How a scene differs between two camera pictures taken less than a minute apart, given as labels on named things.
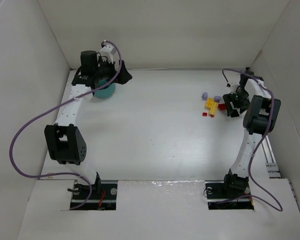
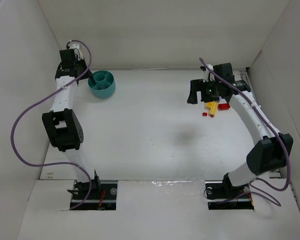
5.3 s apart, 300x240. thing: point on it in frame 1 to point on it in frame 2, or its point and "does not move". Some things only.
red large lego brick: [222, 106] does not move
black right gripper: [235, 102] to [196, 89]
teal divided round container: [105, 92] does not move
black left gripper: [119, 74] to [82, 69]
